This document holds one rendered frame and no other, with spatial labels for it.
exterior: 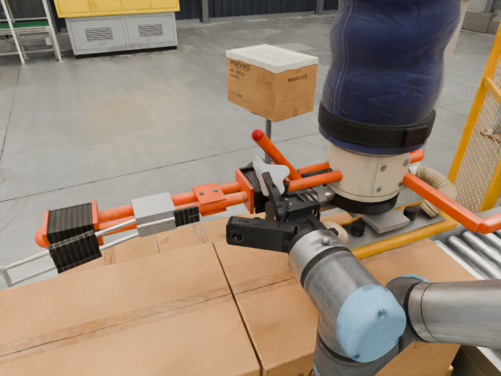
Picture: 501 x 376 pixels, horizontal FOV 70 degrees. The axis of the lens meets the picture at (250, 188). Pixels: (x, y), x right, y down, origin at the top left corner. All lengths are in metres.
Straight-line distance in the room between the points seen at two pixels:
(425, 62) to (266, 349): 0.62
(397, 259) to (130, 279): 0.70
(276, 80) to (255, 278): 1.80
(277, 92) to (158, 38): 5.68
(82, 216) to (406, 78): 0.59
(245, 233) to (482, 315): 0.34
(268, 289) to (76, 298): 0.46
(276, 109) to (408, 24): 2.02
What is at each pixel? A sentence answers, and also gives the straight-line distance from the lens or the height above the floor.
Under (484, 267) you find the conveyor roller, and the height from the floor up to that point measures 0.54.
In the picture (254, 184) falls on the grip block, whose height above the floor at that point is 1.26.
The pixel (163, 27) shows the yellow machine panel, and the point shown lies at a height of 0.45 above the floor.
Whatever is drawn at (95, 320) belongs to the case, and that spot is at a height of 0.94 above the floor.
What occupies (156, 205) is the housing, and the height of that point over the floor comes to 1.26.
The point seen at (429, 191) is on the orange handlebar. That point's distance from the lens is 0.77.
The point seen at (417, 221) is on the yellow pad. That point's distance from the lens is 0.88.
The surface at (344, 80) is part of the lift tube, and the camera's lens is 0.69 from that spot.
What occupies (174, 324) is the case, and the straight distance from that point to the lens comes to 0.87.
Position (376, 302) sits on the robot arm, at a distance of 0.47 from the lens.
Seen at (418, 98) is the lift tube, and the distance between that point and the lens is 0.70.
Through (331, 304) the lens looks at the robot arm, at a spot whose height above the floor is 1.26.
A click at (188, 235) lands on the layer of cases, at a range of 1.70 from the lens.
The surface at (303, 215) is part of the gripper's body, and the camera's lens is 0.62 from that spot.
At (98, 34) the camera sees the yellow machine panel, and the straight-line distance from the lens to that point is 7.86.
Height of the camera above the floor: 1.63
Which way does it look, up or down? 33 degrees down
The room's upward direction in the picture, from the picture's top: straight up
